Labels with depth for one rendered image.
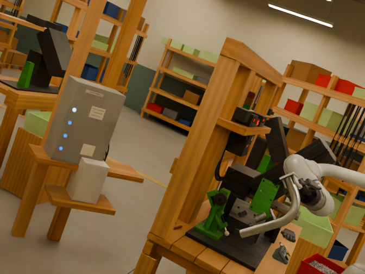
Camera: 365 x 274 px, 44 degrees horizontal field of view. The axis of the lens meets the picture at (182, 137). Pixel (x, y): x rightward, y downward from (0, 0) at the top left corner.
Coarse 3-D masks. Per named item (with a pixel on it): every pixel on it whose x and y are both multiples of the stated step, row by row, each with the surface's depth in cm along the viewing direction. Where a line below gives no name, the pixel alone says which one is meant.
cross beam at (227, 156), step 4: (228, 152) 333; (224, 156) 326; (228, 156) 338; (232, 156) 354; (176, 160) 239; (224, 160) 332; (172, 164) 239; (176, 164) 239; (172, 168) 239; (172, 172) 240
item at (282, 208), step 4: (252, 192) 296; (248, 196) 292; (252, 196) 291; (272, 204) 287; (276, 204) 290; (280, 204) 294; (284, 204) 298; (272, 208) 287; (276, 208) 286; (280, 208) 285; (284, 208) 288; (288, 208) 292; (280, 212) 285; (284, 212) 285; (300, 212) 295; (296, 216) 282
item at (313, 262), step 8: (312, 256) 288; (320, 256) 295; (304, 264) 270; (312, 264) 283; (320, 264) 289; (328, 264) 292; (336, 264) 289; (304, 272) 270; (312, 272) 267; (320, 272) 264; (328, 272) 279; (336, 272) 286
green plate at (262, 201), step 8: (264, 184) 279; (272, 184) 278; (256, 192) 279; (264, 192) 278; (272, 192) 277; (256, 200) 278; (264, 200) 277; (272, 200) 276; (256, 208) 277; (264, 208) 276
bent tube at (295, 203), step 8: (288, 176) 159; (296, 176) 160; (288, 184) 158; (296, 192) 156; (296, 200) 154; (296, 208) 154; (288, 216) 154; (264, 224) 158; (272, 224) 156; (280, 224) 155; (240, 232) 162; (248, 232) 160; (256, 232) 159
